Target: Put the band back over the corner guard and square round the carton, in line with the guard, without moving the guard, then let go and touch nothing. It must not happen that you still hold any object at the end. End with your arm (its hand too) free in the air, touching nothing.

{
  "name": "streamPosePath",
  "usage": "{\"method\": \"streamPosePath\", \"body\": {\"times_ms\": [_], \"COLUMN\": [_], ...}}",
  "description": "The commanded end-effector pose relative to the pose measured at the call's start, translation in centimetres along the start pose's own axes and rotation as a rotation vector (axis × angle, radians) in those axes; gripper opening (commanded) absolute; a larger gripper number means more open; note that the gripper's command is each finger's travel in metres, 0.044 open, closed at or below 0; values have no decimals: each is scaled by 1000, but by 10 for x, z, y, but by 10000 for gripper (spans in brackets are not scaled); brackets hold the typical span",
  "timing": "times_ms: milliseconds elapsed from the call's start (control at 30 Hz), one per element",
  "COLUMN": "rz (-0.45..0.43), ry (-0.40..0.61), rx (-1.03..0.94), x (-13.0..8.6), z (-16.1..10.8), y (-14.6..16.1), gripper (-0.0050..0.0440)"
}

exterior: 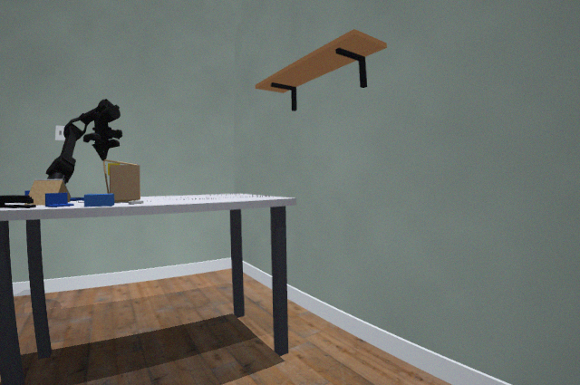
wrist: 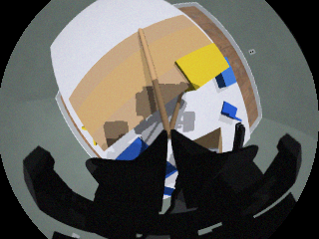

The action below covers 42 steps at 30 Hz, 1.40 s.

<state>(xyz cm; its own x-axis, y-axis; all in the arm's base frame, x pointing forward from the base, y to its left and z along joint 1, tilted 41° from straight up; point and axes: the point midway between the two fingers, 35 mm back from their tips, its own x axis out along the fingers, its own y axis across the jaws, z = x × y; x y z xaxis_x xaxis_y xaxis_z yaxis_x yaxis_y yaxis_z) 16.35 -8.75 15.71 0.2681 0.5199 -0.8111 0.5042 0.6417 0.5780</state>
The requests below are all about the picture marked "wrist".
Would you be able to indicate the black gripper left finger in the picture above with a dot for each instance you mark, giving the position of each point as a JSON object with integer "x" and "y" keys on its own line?
{"x": 147, "y": 171}

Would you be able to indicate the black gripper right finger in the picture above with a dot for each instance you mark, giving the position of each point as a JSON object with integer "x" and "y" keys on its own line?
{"x": 198, "y": 166}

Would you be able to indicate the blue rectangular box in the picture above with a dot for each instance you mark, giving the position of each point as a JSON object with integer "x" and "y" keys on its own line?
{"x": 226, "y": 78}

